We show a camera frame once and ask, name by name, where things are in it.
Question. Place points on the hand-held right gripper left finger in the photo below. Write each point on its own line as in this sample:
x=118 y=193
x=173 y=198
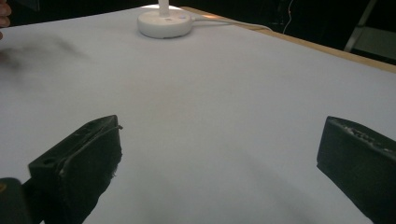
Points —
x=84 y=168

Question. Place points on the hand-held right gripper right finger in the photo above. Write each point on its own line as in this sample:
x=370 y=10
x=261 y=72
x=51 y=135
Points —
x=358 y=161

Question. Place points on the metal stand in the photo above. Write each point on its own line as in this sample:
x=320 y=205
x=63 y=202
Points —
x=361 y=26

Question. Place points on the white round lamp base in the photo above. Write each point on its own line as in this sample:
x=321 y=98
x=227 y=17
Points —
x=164 y=22

